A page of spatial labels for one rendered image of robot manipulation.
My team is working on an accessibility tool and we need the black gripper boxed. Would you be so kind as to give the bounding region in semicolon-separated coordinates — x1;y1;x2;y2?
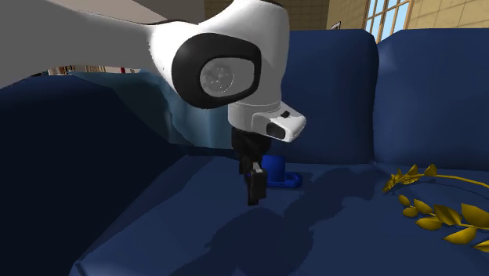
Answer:
230;127;273;207

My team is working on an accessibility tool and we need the dark blue sofa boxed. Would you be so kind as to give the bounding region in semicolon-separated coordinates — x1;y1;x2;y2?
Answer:
0;28;489;276

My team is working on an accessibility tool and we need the gold laurel wreath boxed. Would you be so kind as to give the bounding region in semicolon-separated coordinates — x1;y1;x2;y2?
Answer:
382;163;489;253

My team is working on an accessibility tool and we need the blue cup with handle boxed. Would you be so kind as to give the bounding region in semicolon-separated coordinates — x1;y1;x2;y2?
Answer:
261;154;304;189

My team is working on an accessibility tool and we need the window with wooden frame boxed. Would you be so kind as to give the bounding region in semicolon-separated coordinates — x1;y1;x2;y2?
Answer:
361;0;415;44

